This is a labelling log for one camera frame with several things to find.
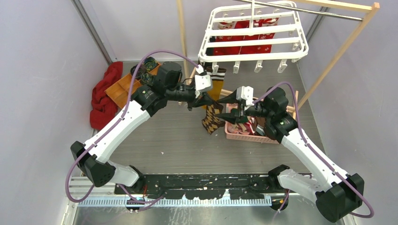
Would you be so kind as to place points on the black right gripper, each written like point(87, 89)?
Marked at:
point(229, 117)

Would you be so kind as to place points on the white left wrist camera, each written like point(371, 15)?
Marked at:
point(203, 81)

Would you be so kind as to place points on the white clip sock hanger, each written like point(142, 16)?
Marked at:
point(256, 31)

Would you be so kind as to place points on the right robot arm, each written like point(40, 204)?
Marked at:
point(335, 192)

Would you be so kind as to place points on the red white striped sock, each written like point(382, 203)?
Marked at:
point(246, 128)

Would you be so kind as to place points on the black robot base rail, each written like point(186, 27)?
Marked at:
point(206, 186)

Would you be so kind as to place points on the pink laundry basket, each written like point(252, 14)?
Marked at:
point(251, 138)

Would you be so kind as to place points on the brown yellow argyle sock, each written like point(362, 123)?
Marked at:
point(211, 122)

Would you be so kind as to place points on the red cloth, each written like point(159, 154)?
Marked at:
point(103, 107)

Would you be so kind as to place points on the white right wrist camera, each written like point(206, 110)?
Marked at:
point(244, 96)

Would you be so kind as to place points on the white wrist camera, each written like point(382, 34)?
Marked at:
point(244, 96)
point(203, 81)

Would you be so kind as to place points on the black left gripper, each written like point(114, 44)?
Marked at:
point(205, 99)

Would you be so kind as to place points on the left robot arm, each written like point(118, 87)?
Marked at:
point(93, 156)

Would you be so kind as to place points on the red santa christmas sock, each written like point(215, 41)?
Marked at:
point(232, 50)

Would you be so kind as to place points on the rolled dark patterned sock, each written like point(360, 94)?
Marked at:
point(150, 63)
point(139, 71)
point(147, 79)

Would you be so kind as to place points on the metal hanger rod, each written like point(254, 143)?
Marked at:
point(351, 18)

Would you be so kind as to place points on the red snowflake christmas sock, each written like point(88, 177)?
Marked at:
point(218, 51)

